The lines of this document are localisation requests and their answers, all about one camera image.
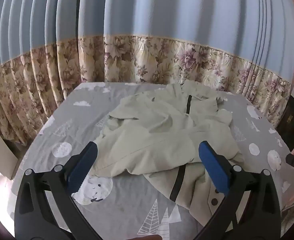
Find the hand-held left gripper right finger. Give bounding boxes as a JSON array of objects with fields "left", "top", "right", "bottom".
[{"left": 194, "top": 141, "right": 284, "bottom": 240}]

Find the blue floral curtain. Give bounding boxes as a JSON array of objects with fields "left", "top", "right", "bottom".
[{"left": 0, "top": 0, "right": 294, "bottom": 147}]

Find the grey printed bed sheet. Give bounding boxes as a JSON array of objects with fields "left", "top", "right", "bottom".
[{"left": 6, "top": 81, "right": 294, "bottom": 240}]

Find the beige hooded jacket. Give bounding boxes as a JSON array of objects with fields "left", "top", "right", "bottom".
[{"left": 88, "top": 80, "right": 246, "bottom": 227}]

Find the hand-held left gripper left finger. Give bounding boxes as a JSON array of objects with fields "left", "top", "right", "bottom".
[{"left": 14, "top": 141, "right": 104, "bottom": 240}]

